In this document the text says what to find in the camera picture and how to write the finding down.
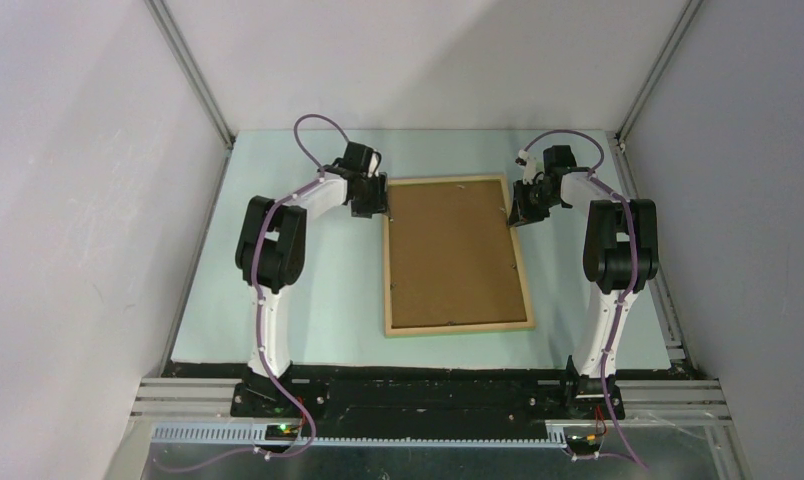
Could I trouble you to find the brown backing board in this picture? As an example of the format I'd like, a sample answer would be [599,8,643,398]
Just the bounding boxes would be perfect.
[388,180,530,330]

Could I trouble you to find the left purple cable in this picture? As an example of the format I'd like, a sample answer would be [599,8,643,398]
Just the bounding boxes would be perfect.
[151,113,350,475]

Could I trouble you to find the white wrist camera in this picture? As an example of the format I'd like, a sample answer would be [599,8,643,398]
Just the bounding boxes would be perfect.
[366,151,382,178]
[515,149,539,185]

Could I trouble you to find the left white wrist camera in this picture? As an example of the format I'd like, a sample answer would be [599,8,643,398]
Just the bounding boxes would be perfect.
[366,151,382,178]

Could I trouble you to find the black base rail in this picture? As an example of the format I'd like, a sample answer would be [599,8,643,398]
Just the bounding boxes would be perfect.
[230,365,625,441]

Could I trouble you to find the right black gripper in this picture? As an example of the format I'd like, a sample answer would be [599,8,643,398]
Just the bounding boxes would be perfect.
[507,179,559,227]

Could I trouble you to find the aluminium frame rails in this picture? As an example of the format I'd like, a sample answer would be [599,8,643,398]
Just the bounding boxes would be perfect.
[106,378,752,479]

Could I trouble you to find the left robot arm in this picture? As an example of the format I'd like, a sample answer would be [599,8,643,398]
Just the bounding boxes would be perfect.
[235,142,389,417]

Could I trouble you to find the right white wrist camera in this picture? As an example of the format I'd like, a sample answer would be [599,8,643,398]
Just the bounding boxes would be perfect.
[515,149,539,185]

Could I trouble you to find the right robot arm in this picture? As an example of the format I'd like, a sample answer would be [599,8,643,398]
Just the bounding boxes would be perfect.
[508,145,660,418]

